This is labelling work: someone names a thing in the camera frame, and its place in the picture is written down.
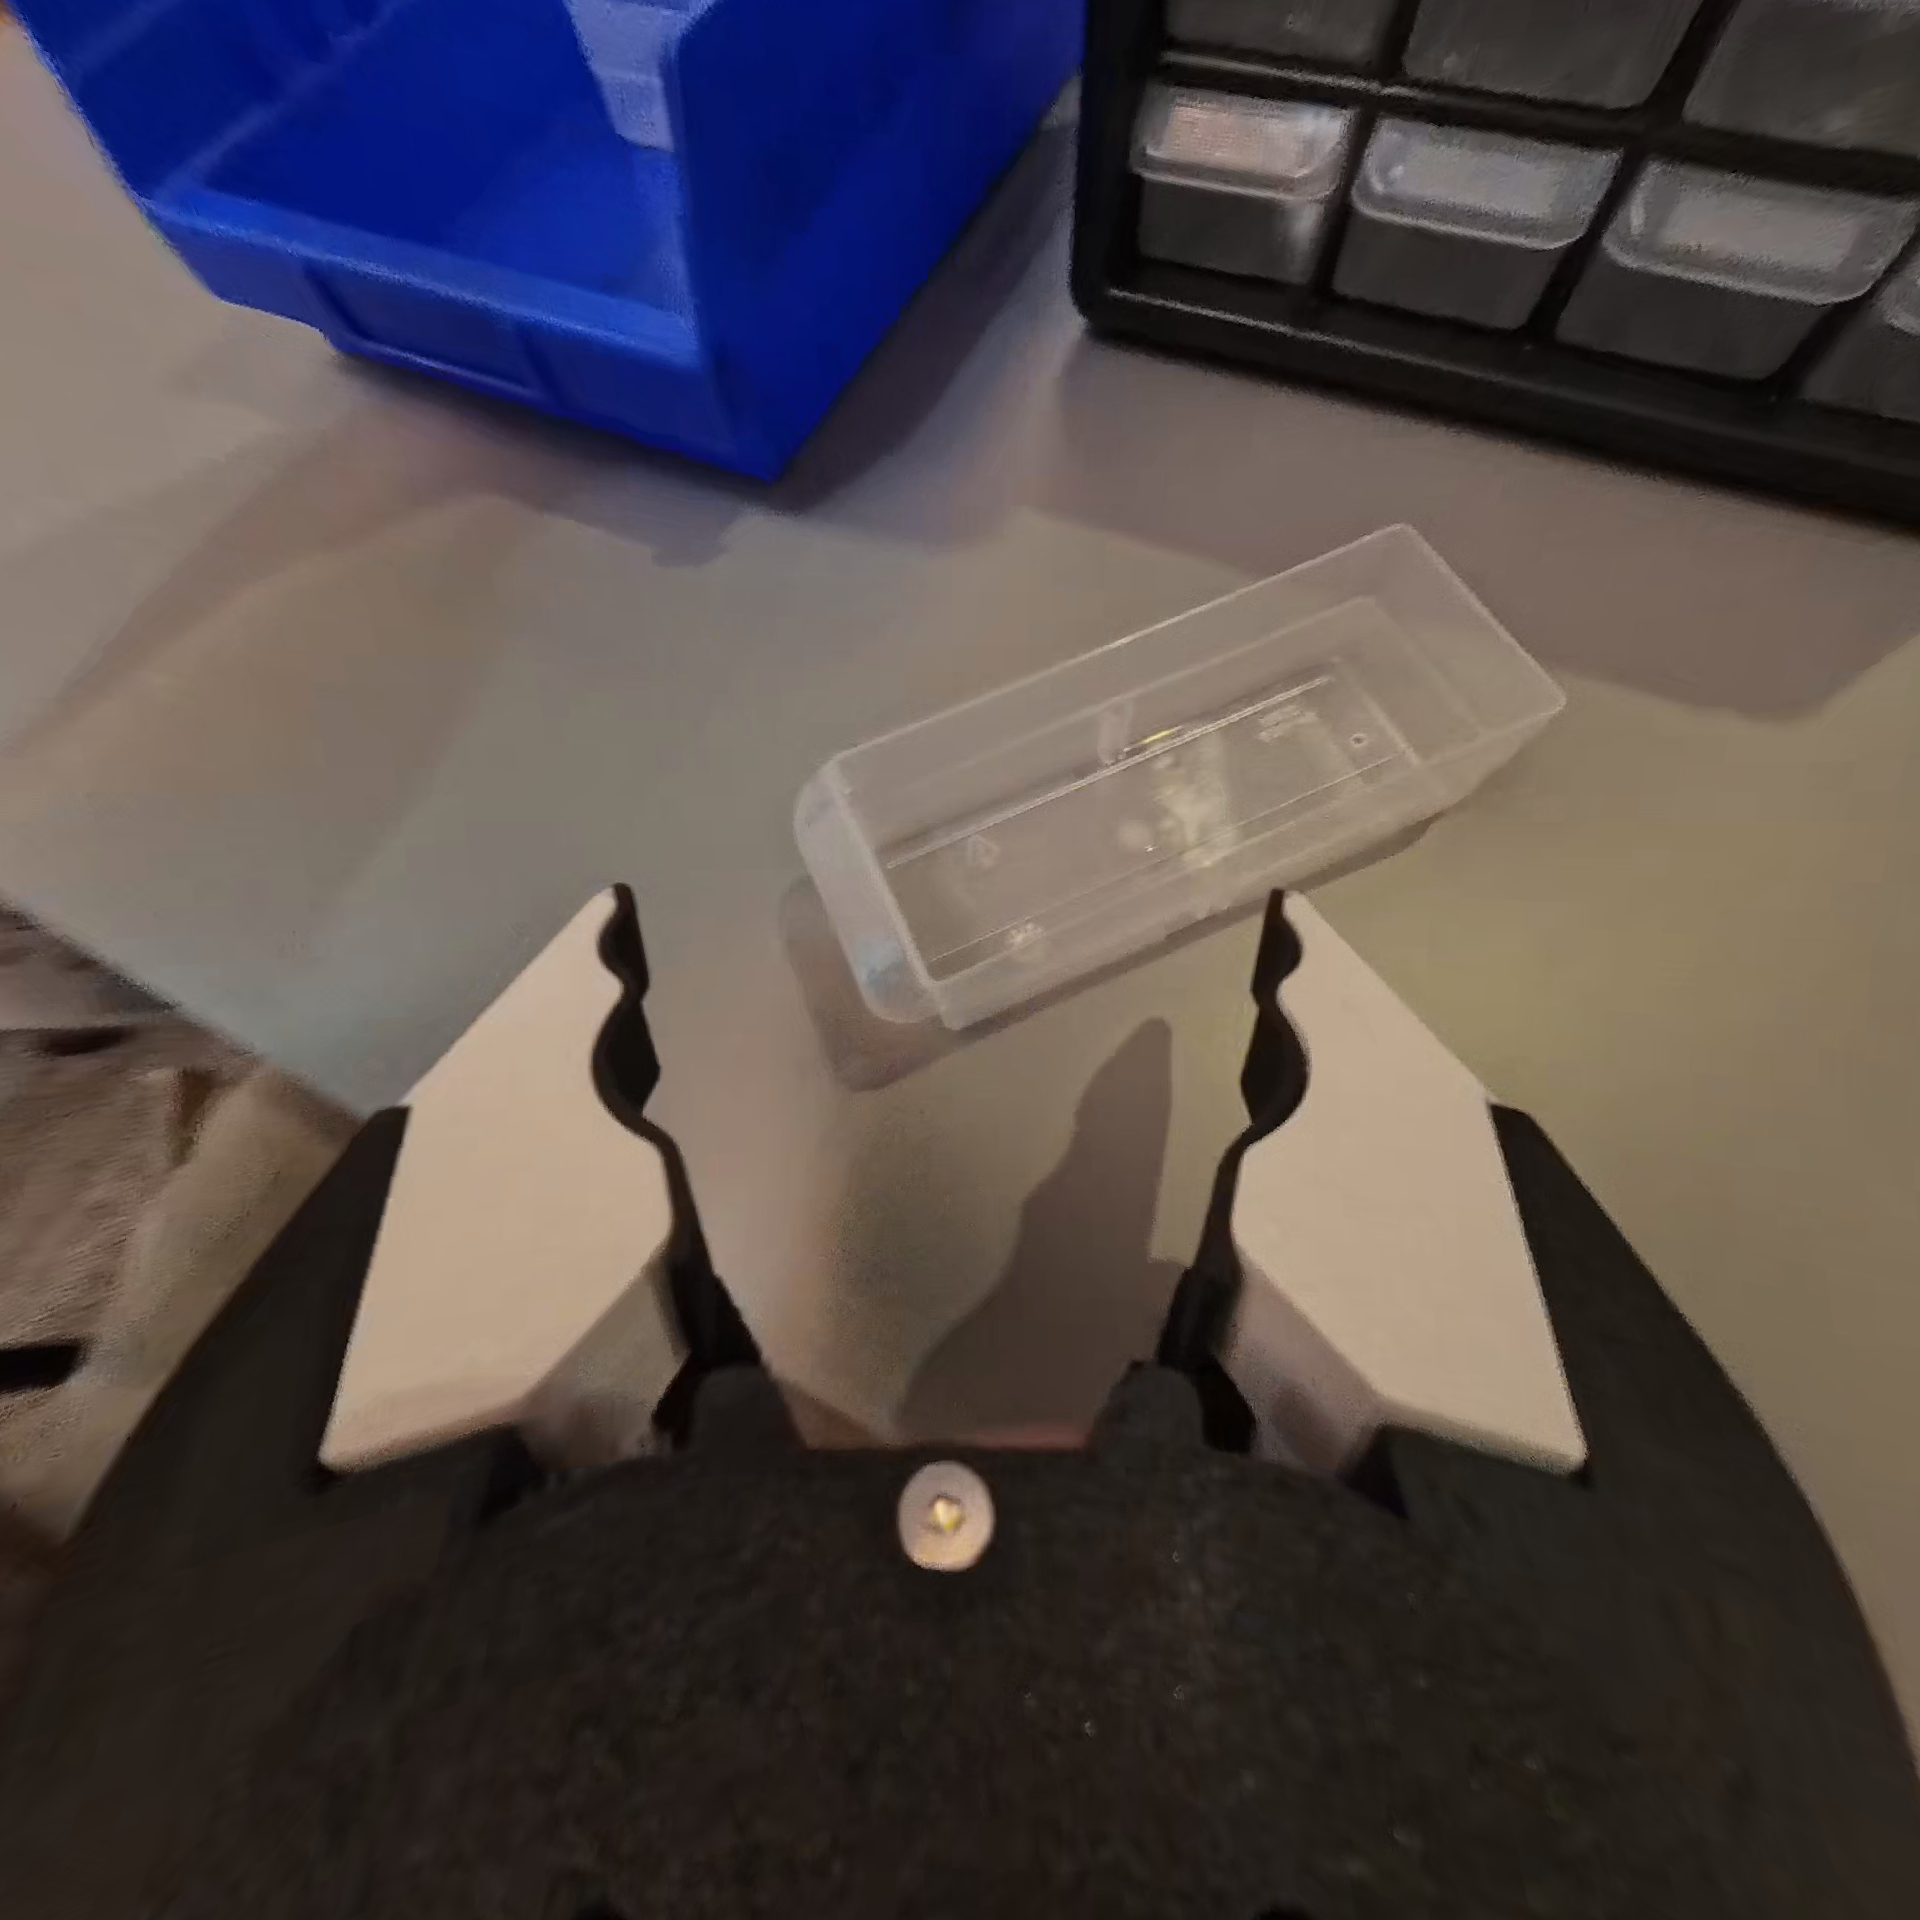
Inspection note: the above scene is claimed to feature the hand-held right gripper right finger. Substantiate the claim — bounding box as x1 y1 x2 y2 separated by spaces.
1146 884 1596 1490

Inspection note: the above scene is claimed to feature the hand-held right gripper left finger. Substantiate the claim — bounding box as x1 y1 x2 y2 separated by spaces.
318 881 768 1472

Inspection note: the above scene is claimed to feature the black drawer cabinet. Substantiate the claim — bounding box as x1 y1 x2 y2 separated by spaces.
1072 0 1920 529

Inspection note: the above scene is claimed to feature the blue plastic bin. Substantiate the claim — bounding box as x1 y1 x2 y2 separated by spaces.
15 0 1090 483

